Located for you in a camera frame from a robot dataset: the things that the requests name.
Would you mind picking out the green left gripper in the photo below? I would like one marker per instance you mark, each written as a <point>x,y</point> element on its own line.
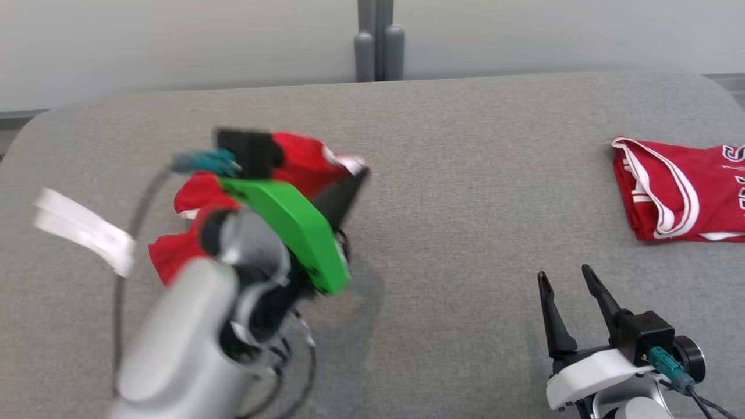
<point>291,221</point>

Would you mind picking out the grey partition post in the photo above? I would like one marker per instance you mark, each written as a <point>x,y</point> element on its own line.
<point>365,58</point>
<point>394,52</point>

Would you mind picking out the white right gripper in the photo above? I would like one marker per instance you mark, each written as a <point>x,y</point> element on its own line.
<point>588,375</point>

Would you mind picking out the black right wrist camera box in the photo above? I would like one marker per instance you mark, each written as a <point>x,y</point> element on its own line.
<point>646,334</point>

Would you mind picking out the white tape tag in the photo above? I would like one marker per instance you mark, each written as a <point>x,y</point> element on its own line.
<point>81,230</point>

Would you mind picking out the red basketball shorts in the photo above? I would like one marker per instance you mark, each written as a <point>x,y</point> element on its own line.
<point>297,157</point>

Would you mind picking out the red jersey with white sleeves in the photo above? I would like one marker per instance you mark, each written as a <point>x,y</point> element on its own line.
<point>713,192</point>

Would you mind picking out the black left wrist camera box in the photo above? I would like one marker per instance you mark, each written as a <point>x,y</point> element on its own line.
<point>250,152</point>

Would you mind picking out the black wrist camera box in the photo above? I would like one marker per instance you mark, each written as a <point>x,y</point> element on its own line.
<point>646,334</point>
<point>250,152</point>

